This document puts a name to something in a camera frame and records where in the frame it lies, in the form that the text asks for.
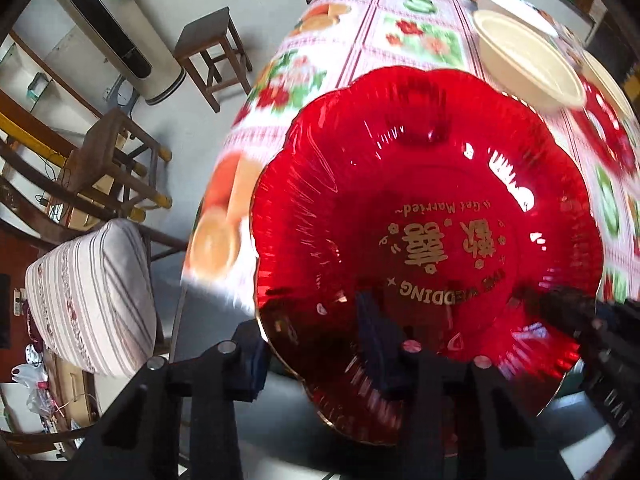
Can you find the white standing air conditioner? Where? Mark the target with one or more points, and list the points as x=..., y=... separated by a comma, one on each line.
x=125, y=45

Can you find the cream round bowl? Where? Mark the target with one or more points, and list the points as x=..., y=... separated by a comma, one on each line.
x=520, y=55

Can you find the white plastic bag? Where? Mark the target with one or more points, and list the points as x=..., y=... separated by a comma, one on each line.
x=31, y=385

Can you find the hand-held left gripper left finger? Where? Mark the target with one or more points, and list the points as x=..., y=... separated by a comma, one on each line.
x=250, y=365

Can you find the wooden chair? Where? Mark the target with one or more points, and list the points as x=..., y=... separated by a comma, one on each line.
x=117, y=160

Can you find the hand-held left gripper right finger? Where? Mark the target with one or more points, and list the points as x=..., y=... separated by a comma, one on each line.
x=376, y=345

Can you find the white shallow bowl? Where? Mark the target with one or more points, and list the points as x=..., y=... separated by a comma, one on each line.
x=510, y=2

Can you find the floral printed tablecloth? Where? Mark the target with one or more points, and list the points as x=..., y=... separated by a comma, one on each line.
x=350, y=55

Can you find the striped cushion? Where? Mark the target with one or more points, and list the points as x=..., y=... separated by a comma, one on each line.
x=95, y=295

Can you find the red scalloped plastic plate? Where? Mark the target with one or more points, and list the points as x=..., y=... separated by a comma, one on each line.
x=425, y=230
x=607, y=132

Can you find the dark wooden stool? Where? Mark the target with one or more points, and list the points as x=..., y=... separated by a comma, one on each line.
x=210, y=40

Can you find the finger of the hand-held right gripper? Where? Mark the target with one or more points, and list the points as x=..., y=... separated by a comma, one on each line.
x=555, y=305

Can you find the yellow pole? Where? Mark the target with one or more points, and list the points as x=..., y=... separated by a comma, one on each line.
x=30, y=137

